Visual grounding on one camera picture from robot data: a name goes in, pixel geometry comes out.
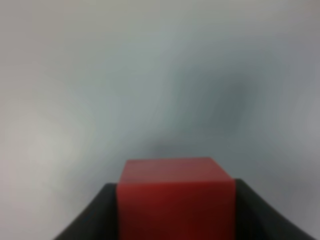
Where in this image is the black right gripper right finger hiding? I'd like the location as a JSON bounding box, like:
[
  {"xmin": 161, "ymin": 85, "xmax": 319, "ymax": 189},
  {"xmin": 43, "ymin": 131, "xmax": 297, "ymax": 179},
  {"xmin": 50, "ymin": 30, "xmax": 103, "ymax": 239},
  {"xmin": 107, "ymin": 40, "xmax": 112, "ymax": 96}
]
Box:
[{"xmin": 235, "ymin": 179, "xmax": 313, "ymax": 240}]

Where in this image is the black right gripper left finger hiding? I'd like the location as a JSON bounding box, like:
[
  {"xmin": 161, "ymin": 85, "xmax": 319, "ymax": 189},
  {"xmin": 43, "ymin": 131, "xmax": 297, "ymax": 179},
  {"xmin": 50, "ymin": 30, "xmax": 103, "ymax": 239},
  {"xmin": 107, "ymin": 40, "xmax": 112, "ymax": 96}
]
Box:
[{"xmin": 55, "ymin": 183, "xmax": 119, "ymax": 240}]

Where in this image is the red cube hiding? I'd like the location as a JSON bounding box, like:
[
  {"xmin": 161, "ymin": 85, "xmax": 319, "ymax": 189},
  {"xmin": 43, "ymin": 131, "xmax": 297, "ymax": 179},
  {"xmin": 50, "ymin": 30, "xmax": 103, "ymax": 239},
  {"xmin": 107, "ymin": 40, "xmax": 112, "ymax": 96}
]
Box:
[{"xmin": 116, "ymin": 157, "xmax": 236, "ymax": 240}]

